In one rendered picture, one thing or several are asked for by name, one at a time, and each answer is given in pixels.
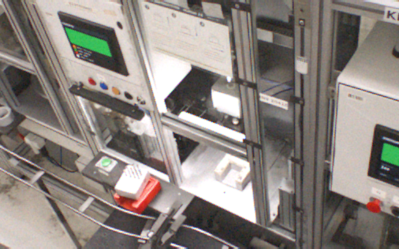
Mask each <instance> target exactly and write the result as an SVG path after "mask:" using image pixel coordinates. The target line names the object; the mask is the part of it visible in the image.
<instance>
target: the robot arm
mask: <svg viewBox="0 0 399 249"><path fill-rule="evenodd" d="M181 206H182V203H180V202H178V201H177V200H176V201H175V202H174V203H173V205H172V206H171V207H170V208H169V209H168V211H167V212H166V213H161V215H160V216H159V218H158V220H157V221H156V222H155V224H154V225H153V227H152V228H151V230H150V231H148V233H147V235H146V236H148V238H149V239H148V240H147V242H146V244H141V245H140V247H139V248H138V249H166V248H167V247H168V246H169V245H171V243H172V242H173V241H174V240H175V239H176V236H175V235H176V232H177V230H178V229H179V228H180V227H181V225H182V224H183V222H184V221H185V219H186V218H187V217H186V216H184V215H182V214H178V216H177V219H176V220H175V221H174V223H173V224H172V225H171V226H170V229H168V232H166V233H165V234H164V235H162V233H163V231H164V230H165V228H166V226H167V224H168V222H169V220H170V219H172V218H173V217H174V215H175V214H176V213H177V212H178V210H179V209H180V208H181ZM157 235H158V236H157ZM171 238H172V239H171ZM0 249H12V248H10V247H8V246H6V245H5V244H3V243H0Z"/></svg>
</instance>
